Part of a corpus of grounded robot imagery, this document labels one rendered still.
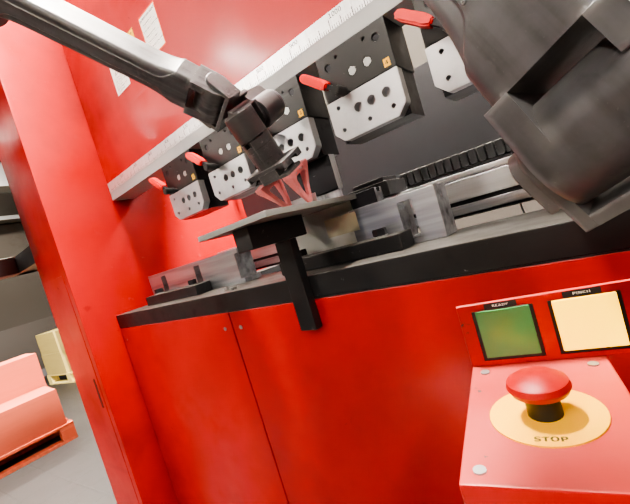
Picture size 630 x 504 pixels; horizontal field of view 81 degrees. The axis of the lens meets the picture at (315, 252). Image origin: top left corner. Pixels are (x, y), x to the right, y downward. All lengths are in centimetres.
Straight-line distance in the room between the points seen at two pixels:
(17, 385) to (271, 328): 314
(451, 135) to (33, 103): 131
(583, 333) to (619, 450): 12
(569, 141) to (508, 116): 3
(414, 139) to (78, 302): 118
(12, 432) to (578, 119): 345
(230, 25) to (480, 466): 91
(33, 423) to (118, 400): 208
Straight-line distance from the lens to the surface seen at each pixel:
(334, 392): 77
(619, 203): 23
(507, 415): 32
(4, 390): 379
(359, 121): 72
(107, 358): 141
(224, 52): 98
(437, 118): 124
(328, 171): 80
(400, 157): 128
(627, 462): 28
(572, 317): 38
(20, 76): 159
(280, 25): 87
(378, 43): 73
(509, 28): 23
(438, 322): 60
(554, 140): 21
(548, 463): 28
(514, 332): 38
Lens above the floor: 95
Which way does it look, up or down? 3 degrees down
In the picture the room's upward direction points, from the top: 17 degrees counter-clockwise
